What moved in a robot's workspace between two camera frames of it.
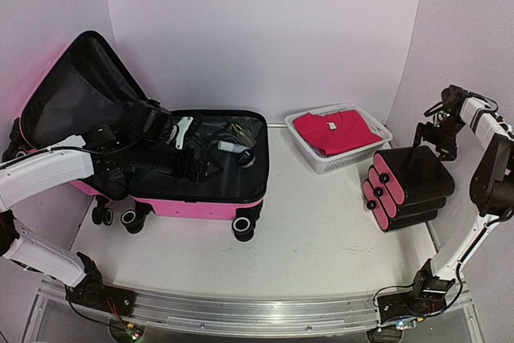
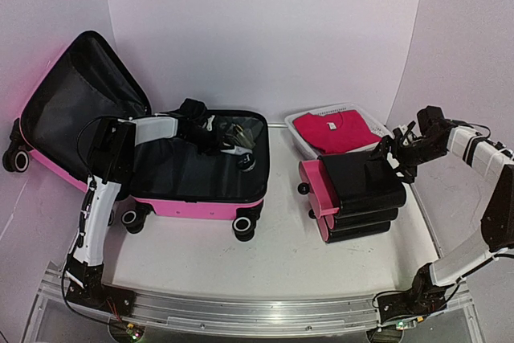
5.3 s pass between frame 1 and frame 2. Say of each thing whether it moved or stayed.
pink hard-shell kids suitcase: stayed
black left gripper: moved
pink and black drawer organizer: moved
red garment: stayed
